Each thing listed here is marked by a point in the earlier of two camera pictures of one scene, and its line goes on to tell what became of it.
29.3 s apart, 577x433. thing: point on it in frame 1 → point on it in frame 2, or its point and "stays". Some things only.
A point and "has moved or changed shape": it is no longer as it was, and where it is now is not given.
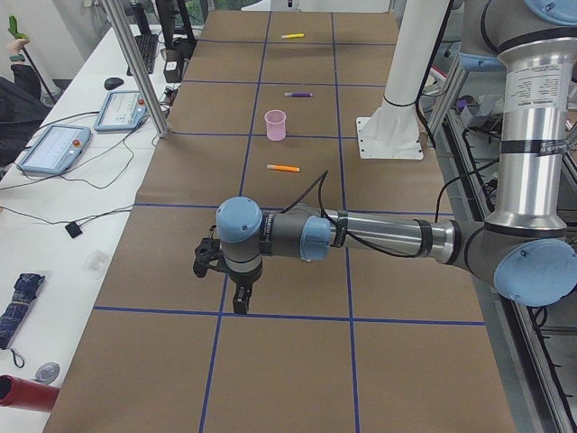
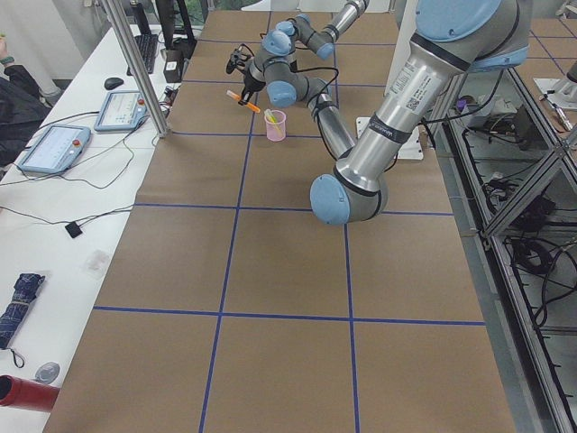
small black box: [73, 229] stays
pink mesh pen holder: [276, 124] stays
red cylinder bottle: [21, 392] stays
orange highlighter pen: [283, 168] → [248, 105]
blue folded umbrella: [13, 313] stays
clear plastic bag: [94, 263] stays
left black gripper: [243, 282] → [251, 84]
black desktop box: [173, 64] stays
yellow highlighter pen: [292, 35] has moved or changed shape
